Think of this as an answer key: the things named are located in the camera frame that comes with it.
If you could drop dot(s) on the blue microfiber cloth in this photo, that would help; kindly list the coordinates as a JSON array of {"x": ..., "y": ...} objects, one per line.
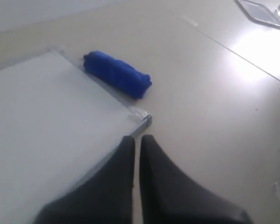
[{"x": 117, "y": 73}]

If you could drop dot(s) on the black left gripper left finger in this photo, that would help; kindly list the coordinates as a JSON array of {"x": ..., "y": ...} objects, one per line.
[{"x": 105, "y": 198}]

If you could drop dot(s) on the aluminium framed whiteboard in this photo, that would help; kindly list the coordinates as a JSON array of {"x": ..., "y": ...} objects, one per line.
[{"x": 58, "y": 126}]

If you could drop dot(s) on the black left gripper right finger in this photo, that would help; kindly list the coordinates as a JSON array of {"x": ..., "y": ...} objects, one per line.
[{"x": 169, "y": 196}]

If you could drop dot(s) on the grey metal plate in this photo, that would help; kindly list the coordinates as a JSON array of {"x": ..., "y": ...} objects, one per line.
[{"x": 258, "y": 13}]

